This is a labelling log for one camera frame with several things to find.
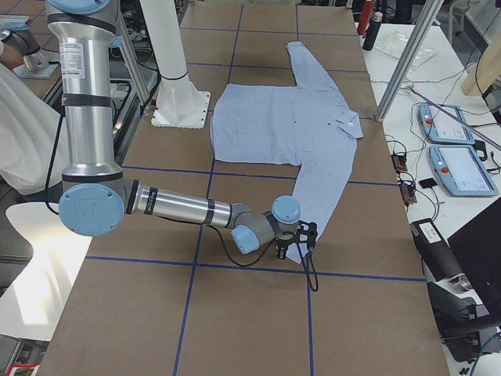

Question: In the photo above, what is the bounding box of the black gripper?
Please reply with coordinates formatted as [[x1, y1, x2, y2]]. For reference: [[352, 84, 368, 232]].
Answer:
[[275, 231, 294, 260]]

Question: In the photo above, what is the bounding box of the grey aluminium frame post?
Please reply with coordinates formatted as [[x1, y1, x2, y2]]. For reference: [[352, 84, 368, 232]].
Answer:
[[374, 0, 443, 122]]

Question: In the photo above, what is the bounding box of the red circuit board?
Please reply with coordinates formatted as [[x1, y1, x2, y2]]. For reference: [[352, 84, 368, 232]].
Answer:
[[391, 154, 408, 173]]

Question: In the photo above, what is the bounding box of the light blue striped shirt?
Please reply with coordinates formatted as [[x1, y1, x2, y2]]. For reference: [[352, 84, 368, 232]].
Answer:
[[210, 41, 365, 266]]

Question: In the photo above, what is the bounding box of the black laptop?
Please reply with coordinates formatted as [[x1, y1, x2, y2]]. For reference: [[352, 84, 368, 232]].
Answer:
[[448, 200, 500, 313]]

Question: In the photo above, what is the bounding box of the black monitor stand device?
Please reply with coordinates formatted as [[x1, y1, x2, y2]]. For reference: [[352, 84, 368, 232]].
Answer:
[[410, 219, 500, 362]]

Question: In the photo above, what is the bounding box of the blue teach pendant near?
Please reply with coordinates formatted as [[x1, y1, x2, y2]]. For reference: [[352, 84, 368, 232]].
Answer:
[[428, 145, 499, 197]]

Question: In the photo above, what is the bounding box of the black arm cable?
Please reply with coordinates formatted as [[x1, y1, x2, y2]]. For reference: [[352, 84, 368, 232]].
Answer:
[[213, 221, 321, 293]]

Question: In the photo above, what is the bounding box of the person in white shirt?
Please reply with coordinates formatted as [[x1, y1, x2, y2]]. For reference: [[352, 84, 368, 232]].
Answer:
[[1, 43, 70, 203]]

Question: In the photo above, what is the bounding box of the blue teach pendant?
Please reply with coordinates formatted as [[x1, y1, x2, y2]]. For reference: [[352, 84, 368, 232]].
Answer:
[[418, 103, 475, 146], [428, 145, 499, 197]]

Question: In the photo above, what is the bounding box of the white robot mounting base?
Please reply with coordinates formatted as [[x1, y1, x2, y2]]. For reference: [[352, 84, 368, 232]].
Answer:
[[140, 0, 211, 128]]

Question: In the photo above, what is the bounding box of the black bottle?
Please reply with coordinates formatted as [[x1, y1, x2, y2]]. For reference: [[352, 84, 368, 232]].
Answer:
[[362, 12, 384, 51]]

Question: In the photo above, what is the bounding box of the blue teach pendant far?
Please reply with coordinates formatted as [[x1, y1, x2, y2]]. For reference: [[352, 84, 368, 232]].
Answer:
[[418, 103, 475, 146]]

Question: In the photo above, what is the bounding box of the red bottle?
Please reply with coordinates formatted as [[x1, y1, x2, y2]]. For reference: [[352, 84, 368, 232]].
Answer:
[[357, 0, 374, 36]]

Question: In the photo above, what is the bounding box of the white chair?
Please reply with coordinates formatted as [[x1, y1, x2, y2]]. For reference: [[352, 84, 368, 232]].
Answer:
[[1, 202, 92, 342]]

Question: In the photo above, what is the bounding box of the clear plastic bag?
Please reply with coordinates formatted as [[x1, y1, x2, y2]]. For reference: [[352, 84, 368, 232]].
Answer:
[[374, 31, 438, 71]]

